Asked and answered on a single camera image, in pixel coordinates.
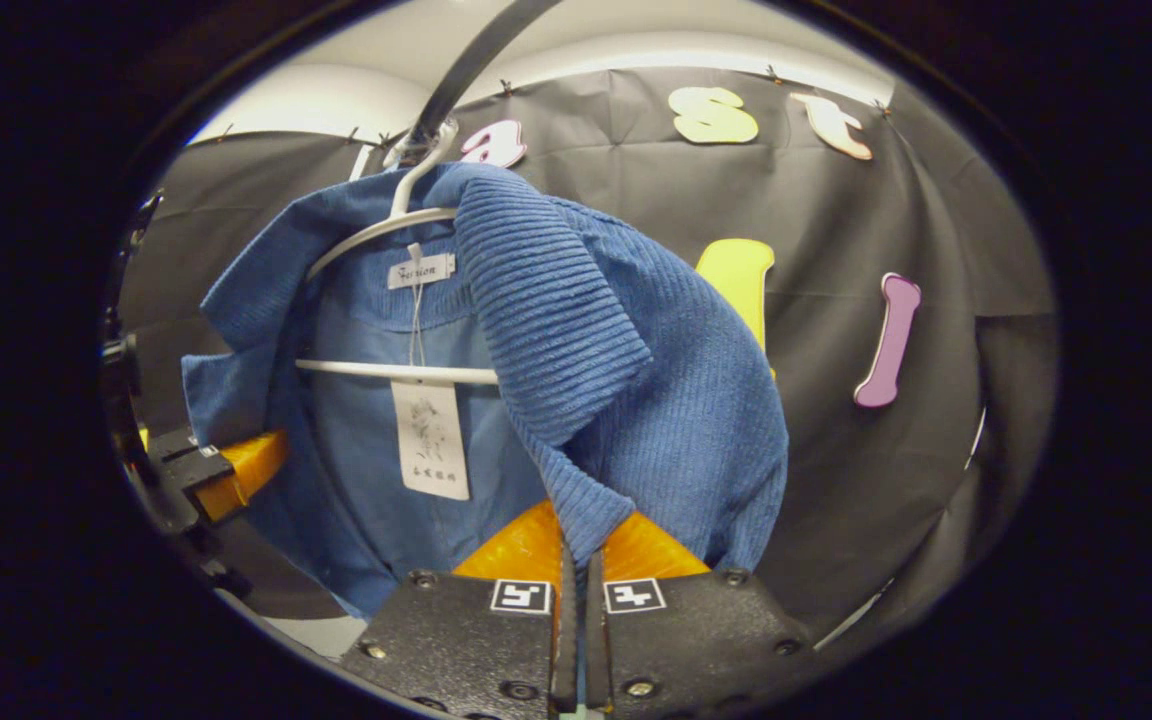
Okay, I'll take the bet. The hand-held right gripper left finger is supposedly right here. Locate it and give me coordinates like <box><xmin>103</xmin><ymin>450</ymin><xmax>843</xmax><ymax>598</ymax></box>
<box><xmin>341</xmin><ymin>500</ymin><xmax>577</xmax><ymax>719</ymax></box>

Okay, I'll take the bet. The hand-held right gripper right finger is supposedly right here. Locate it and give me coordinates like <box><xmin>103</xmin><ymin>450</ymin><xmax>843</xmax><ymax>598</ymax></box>
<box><xmin>586</xmin><ymin>512</ymin><xmax>822</xmax><ymax>716</ymax></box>

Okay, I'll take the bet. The blue corduroy jacket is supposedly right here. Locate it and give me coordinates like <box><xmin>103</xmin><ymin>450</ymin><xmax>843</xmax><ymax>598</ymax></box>
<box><xmin>181</xmin><ymin>163</ymin><xmax>790</xmax><ymax>619</ymax></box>

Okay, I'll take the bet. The black clothes rack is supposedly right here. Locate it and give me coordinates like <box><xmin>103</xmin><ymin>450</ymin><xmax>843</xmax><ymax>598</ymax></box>
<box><xmin>404</xmin><ymin>0</ymin><xmax>565</xmax><ymax>151</ymax></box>

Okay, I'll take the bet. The white clothes hanger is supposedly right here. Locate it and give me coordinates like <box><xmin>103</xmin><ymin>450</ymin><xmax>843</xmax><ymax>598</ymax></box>
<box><xmin>294</xmin><ymin>120</ymin><xmax>502</xmax><ymax>386</ymax></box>

